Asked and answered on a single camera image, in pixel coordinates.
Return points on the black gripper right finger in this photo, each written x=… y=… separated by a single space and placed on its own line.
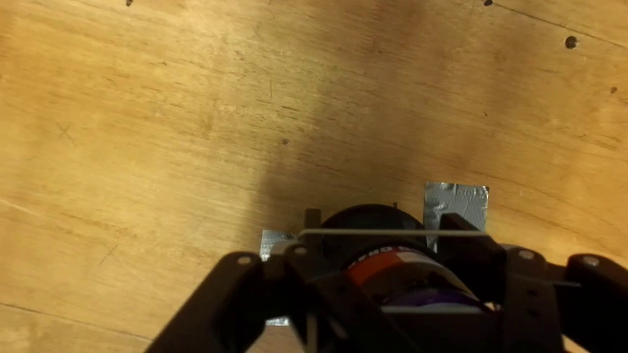
x=550 y=300

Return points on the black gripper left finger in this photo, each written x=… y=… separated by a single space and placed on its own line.
x=261 y=300

